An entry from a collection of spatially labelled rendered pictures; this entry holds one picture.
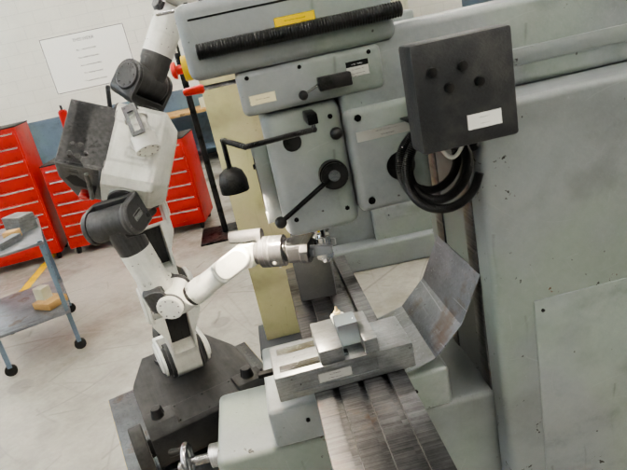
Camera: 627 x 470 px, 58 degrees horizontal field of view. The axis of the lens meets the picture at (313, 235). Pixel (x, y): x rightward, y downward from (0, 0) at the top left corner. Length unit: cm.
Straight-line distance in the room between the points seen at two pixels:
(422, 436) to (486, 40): 80
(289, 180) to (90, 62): 943
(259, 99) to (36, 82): 973
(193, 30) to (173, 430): 140
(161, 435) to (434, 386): 101
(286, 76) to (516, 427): 111
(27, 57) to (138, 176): 938
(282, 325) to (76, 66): 792
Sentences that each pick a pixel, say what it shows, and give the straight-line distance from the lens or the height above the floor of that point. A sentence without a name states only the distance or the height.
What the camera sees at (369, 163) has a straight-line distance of 138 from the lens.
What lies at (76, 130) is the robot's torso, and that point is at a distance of 171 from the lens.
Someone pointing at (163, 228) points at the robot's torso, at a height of 125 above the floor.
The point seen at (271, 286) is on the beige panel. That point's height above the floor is 38.
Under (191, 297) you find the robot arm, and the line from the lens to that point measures 167.
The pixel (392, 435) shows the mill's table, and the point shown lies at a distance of 129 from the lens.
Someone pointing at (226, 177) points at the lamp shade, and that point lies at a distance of 141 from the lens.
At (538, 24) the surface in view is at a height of 169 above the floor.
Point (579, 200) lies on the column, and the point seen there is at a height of 128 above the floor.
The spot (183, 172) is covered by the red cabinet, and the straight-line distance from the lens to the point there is 605.
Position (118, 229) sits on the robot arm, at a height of 140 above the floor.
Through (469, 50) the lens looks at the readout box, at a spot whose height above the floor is 169.
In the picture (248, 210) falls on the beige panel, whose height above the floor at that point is 89.
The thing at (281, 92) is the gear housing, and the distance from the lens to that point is 132.
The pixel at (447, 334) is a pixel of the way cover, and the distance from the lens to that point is 159.
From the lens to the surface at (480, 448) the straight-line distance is 182.
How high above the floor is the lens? 180
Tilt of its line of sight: 20 degrees down
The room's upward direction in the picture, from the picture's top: 12 degrees counter-clockwise
